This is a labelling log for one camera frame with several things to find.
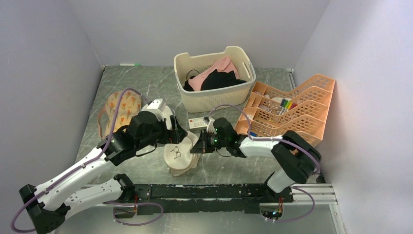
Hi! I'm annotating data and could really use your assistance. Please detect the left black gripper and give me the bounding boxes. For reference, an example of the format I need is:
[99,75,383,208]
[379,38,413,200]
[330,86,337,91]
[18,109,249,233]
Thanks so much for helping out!
[137,114,188,150]

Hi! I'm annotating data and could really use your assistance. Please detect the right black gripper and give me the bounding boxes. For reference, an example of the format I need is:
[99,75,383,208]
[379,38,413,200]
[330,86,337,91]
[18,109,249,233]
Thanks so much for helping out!
[190,129,228,154]

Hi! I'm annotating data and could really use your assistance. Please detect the beige trim mesh laundry bag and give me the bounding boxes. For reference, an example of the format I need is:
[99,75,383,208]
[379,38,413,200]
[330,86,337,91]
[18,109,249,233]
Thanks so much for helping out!
[164,132,201,177]

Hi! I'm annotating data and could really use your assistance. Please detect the black bra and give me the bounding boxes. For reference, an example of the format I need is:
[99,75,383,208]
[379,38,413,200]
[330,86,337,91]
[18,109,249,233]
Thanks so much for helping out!
[200,69,246,91]

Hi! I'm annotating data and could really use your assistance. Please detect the pink bra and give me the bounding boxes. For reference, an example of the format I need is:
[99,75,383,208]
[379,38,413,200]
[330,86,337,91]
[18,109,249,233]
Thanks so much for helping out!
[189,57,240,92]

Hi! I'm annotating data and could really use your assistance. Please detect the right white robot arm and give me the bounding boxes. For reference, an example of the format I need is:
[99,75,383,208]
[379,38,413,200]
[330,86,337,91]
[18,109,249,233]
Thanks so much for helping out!
[190,117,322,202]

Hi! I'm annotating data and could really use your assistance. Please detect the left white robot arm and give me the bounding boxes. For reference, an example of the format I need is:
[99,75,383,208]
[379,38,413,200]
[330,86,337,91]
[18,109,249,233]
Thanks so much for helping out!
[19,110,187,234]

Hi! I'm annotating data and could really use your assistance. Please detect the grey trim mesh laundry bag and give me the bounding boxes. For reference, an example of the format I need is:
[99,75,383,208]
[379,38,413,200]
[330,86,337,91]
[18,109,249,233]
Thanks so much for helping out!
[142,105,173,130]

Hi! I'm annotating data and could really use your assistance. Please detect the small white red box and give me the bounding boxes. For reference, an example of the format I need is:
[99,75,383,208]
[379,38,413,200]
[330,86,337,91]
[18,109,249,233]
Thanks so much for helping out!
[188,117,210,131]

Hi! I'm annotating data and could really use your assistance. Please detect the floral orange sleep mask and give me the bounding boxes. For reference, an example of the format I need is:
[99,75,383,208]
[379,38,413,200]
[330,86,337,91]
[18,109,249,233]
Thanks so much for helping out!
[97,90,142,139]

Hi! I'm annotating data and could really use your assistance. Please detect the cream plastic basket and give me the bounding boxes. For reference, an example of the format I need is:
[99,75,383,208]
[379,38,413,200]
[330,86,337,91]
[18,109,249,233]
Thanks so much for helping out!
[173,46,256,113]

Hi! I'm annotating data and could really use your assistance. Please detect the black garments in basket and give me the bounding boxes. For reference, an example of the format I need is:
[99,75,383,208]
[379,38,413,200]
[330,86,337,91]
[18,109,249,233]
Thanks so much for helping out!
[183,69,200,92]

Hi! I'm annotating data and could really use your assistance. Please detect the green white marker pen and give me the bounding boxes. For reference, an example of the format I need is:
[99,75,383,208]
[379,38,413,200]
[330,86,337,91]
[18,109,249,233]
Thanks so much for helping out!
[119,63,141,67]

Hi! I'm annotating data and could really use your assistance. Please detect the orange plastic file organizer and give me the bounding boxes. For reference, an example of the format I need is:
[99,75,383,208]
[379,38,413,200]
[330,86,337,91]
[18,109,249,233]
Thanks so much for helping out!
[235,74,336,147]

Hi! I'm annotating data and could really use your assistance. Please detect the coloured markers set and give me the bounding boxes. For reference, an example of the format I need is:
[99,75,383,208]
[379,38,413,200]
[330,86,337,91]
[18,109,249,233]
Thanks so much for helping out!
[279,99,297,115]

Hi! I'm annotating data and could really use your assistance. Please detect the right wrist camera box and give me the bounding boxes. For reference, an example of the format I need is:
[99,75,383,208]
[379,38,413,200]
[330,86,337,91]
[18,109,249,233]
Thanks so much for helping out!
[204,117,216,134]

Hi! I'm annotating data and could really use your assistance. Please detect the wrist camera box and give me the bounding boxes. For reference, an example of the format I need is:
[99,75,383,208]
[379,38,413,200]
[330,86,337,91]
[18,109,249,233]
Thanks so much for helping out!
[146,98,166,112]
[204,117,216,134]

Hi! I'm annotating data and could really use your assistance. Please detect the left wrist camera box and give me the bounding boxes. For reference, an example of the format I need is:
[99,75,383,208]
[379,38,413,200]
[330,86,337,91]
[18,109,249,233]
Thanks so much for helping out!
[146,98,166,112]

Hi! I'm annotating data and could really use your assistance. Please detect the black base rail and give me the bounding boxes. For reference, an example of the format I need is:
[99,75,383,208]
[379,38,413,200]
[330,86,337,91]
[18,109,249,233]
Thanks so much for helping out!
[115,183,293,215]

